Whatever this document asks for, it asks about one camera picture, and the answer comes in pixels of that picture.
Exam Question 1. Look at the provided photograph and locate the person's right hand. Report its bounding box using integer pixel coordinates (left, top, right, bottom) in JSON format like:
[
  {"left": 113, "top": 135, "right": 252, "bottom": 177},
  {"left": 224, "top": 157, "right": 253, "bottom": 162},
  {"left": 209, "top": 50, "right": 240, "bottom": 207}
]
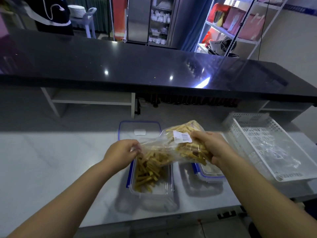
[{"left": 190, "top": 131, "right": 238, "bottom": 169}]

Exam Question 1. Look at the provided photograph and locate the person's left hand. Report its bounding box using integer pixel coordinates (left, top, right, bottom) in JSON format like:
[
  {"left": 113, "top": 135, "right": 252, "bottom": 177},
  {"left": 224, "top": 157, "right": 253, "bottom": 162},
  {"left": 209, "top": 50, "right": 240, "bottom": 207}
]
[{"left": 103, "top": 139, "right": 142, "bottom": 171}]

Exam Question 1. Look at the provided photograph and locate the pile of pale food cubes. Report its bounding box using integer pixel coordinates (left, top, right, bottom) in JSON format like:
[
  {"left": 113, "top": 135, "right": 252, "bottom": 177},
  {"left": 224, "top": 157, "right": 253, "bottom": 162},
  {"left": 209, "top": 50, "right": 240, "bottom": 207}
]
[{"left": 202, "top": 164, "right": 221, "bottom": 175}]

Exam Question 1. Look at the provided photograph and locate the clear blue-clipped plastic container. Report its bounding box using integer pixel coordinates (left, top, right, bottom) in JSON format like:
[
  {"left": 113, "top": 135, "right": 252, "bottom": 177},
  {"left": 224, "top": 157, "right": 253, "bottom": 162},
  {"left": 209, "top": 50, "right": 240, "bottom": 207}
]
[
  {"left": 192, "top": 161, "right": 226, "bottom": 184},
  {"left": 125, "top": 146, "right": 174, "bottom": 197}
]

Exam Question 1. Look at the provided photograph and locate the bag of yellow strip snacks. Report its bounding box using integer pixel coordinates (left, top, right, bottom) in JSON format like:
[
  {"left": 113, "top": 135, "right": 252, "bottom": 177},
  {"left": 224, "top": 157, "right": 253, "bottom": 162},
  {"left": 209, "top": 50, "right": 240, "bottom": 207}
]
[{"left": 138, "top": 120, "right": 214, "bottom": 167}]

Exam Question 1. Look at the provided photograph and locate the bag of pale round snacks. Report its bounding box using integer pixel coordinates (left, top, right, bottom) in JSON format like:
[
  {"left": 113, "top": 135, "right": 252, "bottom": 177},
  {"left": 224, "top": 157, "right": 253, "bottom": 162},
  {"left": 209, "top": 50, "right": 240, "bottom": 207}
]
[{"left": 250, "top": 140, "right": 302, "bottom": 172}]

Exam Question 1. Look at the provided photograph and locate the person's right forearm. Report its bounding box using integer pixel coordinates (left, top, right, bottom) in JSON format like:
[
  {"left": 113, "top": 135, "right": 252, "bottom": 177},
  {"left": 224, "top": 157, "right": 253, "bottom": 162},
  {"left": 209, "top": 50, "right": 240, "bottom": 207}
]
[{"left": 218, "top": 155, "right": 317, "bottom": 238}]

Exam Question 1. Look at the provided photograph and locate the person's left forearm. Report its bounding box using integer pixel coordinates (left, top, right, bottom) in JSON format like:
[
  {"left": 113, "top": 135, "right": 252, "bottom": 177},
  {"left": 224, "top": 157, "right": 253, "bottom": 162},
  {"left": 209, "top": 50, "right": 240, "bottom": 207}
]
[{"left": 7, "top": 160, "right": 122, "bottom": 238}]

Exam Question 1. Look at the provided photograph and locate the white perforated plastic basket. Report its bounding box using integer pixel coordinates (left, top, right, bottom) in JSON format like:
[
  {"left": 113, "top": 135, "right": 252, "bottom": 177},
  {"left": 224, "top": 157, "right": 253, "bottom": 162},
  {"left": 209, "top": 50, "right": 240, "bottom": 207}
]
[{"left": 224, "top": 112, "right": 317, "bottom": 183}]

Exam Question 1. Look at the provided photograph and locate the black top bar counter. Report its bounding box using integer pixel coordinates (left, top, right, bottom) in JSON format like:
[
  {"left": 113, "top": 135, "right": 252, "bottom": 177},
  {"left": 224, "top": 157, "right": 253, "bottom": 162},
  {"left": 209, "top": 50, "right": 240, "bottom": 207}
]
[{"left": 0, "top": 29, "right": 317, "bottom": 122}]

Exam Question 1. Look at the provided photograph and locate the white small appliance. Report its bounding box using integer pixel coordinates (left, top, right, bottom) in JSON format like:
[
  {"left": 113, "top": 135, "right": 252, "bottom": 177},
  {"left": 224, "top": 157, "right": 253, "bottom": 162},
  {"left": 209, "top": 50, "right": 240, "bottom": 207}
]
[{"left": 208, "top": 39, "right": 222, "bottom": 55}]

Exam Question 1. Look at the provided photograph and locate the black small appliance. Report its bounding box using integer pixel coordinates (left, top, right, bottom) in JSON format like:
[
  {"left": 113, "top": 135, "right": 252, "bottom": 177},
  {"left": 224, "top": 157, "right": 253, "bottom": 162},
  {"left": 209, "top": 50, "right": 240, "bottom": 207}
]
[{"left": 220, "top": 37, "right": 240, "bottom": 59}]

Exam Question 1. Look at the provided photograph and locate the white metal shelf rack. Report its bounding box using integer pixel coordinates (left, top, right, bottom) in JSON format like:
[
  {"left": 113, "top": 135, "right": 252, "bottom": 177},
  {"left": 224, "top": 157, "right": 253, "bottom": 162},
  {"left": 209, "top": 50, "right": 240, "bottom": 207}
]
[{"left": 194, "top": 0, "right": 290, "bottom": 60}]

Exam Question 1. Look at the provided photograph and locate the blue curtain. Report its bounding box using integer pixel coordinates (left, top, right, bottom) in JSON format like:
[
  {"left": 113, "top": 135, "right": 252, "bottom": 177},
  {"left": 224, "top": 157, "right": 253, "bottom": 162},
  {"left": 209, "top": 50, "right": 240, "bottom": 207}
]
[{"left": 181, "top": 0, "right": 215, "bottom": 52}]

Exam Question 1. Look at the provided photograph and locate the wide pink gift bag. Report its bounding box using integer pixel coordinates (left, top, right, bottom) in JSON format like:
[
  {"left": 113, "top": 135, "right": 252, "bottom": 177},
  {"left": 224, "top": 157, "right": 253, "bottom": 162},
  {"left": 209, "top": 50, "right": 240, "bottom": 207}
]
[{"left": 239, "top": 13, "right": 265, "bottom": 41}]

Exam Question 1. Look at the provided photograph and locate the narrow pink gift bag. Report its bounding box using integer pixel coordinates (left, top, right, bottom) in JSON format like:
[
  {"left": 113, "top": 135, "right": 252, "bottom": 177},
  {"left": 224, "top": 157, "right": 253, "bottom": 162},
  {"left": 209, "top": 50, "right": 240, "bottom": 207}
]
[{"left": 223, "top": 7, "right": 246, "bottom": 35}]

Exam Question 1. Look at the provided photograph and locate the white flat mop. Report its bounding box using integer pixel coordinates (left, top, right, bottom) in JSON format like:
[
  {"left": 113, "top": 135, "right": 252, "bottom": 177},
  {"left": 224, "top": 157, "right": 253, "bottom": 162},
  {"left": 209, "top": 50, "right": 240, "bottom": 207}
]
[{"left": 123, "top": 7, "right": 129, "bottom": 43}]

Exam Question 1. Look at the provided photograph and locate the stainless steel dish cabinet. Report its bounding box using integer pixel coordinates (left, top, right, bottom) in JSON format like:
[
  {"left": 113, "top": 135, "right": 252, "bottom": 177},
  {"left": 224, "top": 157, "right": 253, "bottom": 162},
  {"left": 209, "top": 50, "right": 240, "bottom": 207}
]
[{"left": 126, "top": 0, "right": 189, "bottom": 47}]

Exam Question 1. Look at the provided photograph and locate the red standing banner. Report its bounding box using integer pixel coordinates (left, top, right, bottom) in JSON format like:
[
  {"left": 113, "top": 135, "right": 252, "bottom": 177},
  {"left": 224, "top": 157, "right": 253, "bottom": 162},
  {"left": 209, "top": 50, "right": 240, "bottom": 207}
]
[{"left": 111, "top": 0, "right": 128, "bottom": 42}]

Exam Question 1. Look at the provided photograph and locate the red gift box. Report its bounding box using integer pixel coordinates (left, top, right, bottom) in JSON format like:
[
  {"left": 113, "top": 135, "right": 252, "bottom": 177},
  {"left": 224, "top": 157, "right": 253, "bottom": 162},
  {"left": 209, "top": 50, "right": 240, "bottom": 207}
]
[{"left": 207, "top": 3, "right": 231, "bottom": 24}]

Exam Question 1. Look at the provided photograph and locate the pale plastic serving cart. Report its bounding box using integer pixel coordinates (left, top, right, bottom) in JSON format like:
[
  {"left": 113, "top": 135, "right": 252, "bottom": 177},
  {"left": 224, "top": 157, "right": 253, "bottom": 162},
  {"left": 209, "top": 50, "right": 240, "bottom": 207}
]
[{"left": 70, "top": 7, "right": 97, "bottom": 39}]

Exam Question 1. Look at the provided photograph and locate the group of white dishes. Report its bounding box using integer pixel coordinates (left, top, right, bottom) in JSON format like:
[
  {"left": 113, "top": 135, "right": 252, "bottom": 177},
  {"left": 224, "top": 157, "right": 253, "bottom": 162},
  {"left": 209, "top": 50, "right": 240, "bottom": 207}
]
[{"left": 148, "top": 0, "right": 173, "bottom": 45}]

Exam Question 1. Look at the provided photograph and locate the teal skirted table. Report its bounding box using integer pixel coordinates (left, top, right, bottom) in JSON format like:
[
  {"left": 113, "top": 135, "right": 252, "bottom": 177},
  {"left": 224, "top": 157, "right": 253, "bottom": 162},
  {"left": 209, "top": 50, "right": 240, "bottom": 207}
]
[{"left": 72, "top": 0, "right": 112, "bottom": 34}]

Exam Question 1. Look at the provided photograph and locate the stack of white plates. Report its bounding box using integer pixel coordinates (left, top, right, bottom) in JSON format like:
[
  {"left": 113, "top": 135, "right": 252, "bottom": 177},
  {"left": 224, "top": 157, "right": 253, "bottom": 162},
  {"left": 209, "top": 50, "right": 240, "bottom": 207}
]
[{"left": 67, "top": 5, "right": 87, "bottom": 19}]

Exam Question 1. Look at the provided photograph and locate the pink plastic bin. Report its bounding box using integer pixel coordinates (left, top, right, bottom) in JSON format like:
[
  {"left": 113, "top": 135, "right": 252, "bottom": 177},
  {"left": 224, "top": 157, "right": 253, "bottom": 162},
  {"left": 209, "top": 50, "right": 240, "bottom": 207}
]
[{"left": 0, "top": 15, "right": 10, "bottom": 39}]

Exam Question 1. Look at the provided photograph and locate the black hanging cable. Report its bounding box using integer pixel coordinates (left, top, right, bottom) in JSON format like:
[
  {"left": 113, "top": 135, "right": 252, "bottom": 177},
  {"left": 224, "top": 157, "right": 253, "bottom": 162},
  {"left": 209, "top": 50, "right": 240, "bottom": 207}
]
[{"left": 257, "top": 0, "right": 270, "bottom": 61}]

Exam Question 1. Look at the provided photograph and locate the blue-bordered wall poster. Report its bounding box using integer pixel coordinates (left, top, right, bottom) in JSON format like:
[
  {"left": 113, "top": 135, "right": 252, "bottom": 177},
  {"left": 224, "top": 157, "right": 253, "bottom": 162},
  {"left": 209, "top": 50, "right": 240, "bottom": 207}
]
[{"left": 282, "top": 3, "right": 317, "bottom": 17}]

